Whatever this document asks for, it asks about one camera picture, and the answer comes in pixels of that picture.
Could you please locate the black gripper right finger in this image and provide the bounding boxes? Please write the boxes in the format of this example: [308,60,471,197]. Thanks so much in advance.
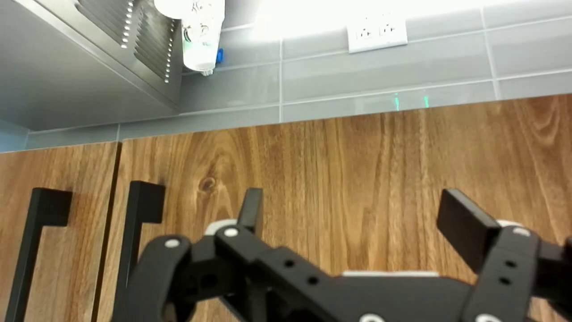
[437,188,572,322]

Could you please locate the black door handle bar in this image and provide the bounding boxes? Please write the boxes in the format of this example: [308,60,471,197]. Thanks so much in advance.
[111,179,169,312]
[4,187,76,322]

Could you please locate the narrow wooden cabinet door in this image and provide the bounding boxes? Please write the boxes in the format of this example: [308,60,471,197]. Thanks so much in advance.
[0,142,124,322]

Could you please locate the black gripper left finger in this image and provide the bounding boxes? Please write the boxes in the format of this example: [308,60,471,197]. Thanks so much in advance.
[111,187,337,322]

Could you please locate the wide wooden cabinet door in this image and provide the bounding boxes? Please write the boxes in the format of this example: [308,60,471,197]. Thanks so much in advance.
[95,94,572,322]

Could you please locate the white double wall outlet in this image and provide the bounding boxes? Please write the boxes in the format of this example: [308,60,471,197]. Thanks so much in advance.
[346,17,412,56]

